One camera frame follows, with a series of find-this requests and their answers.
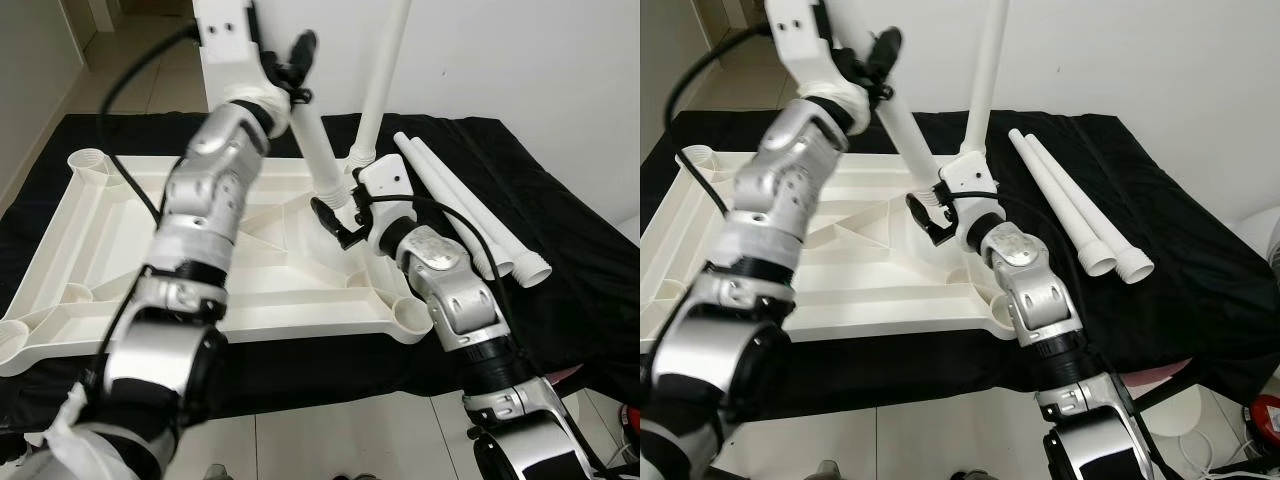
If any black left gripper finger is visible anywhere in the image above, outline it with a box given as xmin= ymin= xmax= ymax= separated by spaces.
xmin=289 ymin=29 xmax=319 ymax=87
xmin=867 ymin=27 xmax=904 ymax=82

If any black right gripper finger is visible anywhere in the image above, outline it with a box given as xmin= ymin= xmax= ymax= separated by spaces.
xmin=905 ymin=191 xmax=947 ymax=247
xmin=311 ymin=195 xmax=354 ymax=252

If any white plastic table leg tube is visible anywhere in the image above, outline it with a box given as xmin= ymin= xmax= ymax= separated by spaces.
xmin=960 ymin=0 xmax=1012 ymax=161
xmin=412 ymin=138 xmax=555 ymax=290
xmin=873 ymin=90 xmax=949 ymax=201
xmin=348 ymin=0 xmax=414 ymax=171
xmin=394 ymin=131 xmax=515 ymax=283
xmin=1007 ymin=128 xmax=1118 ymax=279
xmin=283 ymin=85 xmax=353 ymax=211
xmin=1025 ymin=134 xmax=1155 ymax=287

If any white plastic children table top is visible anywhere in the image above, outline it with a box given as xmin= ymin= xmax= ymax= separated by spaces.
xmin=0 ymin=147 xmax=436 ymax=379
xmin=640 ymin=145 xmax=1029 ymax=346

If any black tablecloth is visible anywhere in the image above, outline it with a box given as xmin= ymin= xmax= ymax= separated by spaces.
xmin=640 ymin=108 xmax=1280 ymax=416
xmin=0 ymin=112 xmax=641 ymax=431

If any black metal table leg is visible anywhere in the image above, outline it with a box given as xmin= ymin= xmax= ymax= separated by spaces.
xmin=1130 ymin=365 xmax=1203 ymax=413

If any white round stand base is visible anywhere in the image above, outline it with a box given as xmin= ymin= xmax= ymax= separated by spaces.
xmin=1140 ymin=388 xmax=1216 ymax=461

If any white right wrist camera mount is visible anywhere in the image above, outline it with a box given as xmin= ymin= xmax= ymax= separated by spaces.
xmin=355 ymin=158 xmax=416 ymax=239
xmin=938 ymin=150 xmax=1004 ymax=241

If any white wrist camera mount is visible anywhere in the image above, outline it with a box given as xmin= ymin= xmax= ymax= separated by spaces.
xmin=765 ymin=0 xmax=871 ymax=106
xmin=938 ymin=150 xmax=1004 ymax=241
xmin=192 ymin=0 xmax=291 ymax=113
xmin=355 ymin=158 xmax=416 ymax=239

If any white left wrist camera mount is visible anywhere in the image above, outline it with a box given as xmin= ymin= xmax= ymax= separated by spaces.
xmin=765 ymin=0 xmax=871 ymax=106
xmin=192 ymin=0 xmax=291 ymax=113

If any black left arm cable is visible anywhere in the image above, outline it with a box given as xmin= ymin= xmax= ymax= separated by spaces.
xmin=97 ymin=20 xmax=201 ymax=226
xmin=663 ymin=20 xmax=776 ymax=216

